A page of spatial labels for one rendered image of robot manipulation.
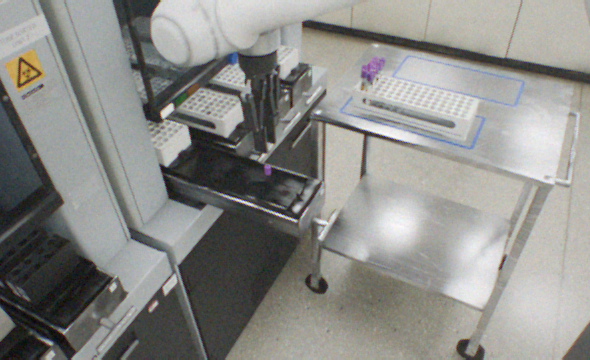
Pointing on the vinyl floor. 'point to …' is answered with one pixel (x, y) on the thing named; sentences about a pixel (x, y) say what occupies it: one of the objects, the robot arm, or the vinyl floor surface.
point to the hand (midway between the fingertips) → (264, 134)
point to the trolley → (425, 216)
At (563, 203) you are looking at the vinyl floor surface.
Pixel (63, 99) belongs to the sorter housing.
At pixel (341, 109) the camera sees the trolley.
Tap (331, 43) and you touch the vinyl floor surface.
